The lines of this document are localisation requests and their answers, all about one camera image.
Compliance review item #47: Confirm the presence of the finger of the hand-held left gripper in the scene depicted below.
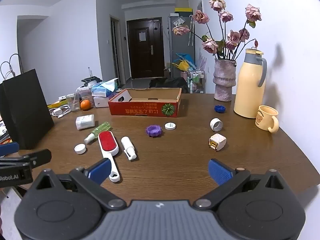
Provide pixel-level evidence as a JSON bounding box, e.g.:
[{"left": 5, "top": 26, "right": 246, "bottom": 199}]
[
  {"left": 29, "top": 149, "right": 52, "bottom": 168},
  {"left": 0, "top": 142, "right": 20, "bottom": 157}
]

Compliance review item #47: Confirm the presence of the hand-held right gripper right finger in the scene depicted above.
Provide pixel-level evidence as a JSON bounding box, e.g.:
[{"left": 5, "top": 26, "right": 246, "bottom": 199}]
[{"left": 194, "top": 158, "right": 287, "bottom": 210}]

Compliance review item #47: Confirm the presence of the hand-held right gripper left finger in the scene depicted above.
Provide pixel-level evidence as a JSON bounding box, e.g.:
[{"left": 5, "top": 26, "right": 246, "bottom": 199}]
[{"left": 34, "top": 158, "right": 127, "bottom": 211}]

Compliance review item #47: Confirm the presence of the red and white lint brush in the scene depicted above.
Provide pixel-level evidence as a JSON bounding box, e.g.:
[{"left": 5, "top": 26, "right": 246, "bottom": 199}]
[{"left": 98, "top": 131, "right": 121, "bottom": 183}]

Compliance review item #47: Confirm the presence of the white spray bottle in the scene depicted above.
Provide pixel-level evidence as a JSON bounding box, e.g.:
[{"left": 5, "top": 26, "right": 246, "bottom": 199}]
[{"left": 121, "top": 136, "right": 137, "bottom": 161}]

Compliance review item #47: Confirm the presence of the white tape roll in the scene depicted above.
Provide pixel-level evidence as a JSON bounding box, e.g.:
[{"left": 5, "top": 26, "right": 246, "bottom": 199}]
[{"left": 210, "top": 118, "right": 223, "bottom": 132}]

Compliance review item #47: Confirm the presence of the purple ridged bottle cap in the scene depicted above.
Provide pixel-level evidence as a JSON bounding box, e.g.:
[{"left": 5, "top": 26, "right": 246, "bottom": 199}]
[{"left": 146, "top": 125, "right": 163, "bottom": 138}]

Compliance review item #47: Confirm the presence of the orange cardboard box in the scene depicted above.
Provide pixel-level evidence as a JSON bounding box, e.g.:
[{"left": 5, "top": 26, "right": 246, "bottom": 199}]
[{"left": 108, "top": 88, "right": 182, "bottom": 118}]

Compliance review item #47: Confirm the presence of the white cube charger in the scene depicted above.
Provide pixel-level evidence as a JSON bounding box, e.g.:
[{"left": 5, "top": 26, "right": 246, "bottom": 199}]
[{"left": 209, "top": 133, "right": 227, "bottom": 152}]

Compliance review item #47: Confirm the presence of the green spray bottle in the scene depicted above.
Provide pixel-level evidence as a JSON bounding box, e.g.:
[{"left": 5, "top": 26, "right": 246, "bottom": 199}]
[{"left": 84, "top": 121, "right": 111, "bottom": 145}]

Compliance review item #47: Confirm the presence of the black paper bag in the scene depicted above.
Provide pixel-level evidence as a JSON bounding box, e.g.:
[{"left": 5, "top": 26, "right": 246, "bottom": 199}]
[{"left": 0, "top": 54, "right": 55, "bottom": 150}]

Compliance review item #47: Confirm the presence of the white rectangular container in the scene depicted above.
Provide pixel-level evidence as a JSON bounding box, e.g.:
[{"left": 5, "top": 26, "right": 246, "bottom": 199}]
[{"left": 75, "top": 114, "right": 95, "bottom": 130}]

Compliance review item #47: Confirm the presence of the yellow packet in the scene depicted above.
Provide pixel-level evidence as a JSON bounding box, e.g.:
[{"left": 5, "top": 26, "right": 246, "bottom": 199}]
[{"left": 47, "top": 99, "right": 68, "bottom": 108}]

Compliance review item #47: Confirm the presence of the clear glass cup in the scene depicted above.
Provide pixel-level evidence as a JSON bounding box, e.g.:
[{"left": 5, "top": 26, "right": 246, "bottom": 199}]
[{"left": 65, "top": 92, "right": 80, "bottom": 112}]

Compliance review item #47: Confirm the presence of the yellow mug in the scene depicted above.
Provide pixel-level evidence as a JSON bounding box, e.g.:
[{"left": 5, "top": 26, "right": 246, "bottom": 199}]
[{"left": 255, "top": 105, "right": 279, "bottom": 134}]

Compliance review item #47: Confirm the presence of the clear plastic storage container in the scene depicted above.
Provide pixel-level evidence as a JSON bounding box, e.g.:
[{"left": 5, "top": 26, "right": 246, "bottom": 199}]
[{"left": 77, "top": 85, "right": 95, "bottom": 105}]

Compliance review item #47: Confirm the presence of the blue soft tissue pack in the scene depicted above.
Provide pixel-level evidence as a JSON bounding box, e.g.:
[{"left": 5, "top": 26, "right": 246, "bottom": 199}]
[{"left": 91, "top": 78, "right": 120, "bottom": 97}]

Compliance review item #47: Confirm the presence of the yellow thermos jug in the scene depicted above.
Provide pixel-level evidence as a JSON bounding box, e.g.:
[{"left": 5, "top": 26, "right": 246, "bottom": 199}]
[{"left": 234, "top": 48, "right": 267, "bottom": 119}]

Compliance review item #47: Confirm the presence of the black folding stand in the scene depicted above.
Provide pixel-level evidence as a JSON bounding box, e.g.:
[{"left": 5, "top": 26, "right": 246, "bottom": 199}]
[{"left": 81, "top": 76, "right": 103, "bottom": 85}]

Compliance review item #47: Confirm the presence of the pink textured vase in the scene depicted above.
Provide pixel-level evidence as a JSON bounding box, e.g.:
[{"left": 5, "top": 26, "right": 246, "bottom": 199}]
[{"left": 213, "top": 57, "right": 237, "bottom": 102}]

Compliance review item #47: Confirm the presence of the metal trolley with bottles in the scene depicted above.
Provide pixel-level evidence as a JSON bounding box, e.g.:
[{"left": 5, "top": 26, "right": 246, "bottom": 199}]
[{"left": 187, "top": 68, "right": 206, "bottom": 94}]

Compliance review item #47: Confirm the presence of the yellow bag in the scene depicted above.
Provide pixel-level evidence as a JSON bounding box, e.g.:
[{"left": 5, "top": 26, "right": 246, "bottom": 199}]
[{"left": 172, "top": 60, "right": 190, "bottom": 72}]

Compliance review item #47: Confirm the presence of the blue folded item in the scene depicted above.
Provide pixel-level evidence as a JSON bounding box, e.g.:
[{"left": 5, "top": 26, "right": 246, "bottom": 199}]
[{"left": 176, "top": 53, "right": 195, "bottom": 67}]

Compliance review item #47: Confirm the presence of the dark brown entrance door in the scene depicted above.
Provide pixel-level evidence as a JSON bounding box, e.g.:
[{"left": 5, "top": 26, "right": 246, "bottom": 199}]
[{"left": 126, "top": 17, "right": 166, "bottom": 80}]

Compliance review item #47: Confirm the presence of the grey refrigerator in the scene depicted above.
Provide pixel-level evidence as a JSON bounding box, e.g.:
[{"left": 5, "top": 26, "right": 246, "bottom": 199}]
[{"left": 167, "top": 15, "right": 196, "bottom": 79}]

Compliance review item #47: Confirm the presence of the bunch of dried pink roses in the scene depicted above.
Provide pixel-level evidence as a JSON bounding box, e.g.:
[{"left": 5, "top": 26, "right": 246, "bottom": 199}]
[{"left": 172, "top": 0, "right": 262, "bottom": 62}]

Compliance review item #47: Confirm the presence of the folded white umbrella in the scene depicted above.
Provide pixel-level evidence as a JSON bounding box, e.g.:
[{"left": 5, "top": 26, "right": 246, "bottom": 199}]
[{"left": 188, "top": 15, "right": 195, "bottom": 47}]

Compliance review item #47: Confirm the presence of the white charger with cable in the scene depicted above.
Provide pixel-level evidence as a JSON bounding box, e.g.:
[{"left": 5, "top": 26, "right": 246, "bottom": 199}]
[{"left": 49, "top": 104, "right": 72, "bottom": 118}]

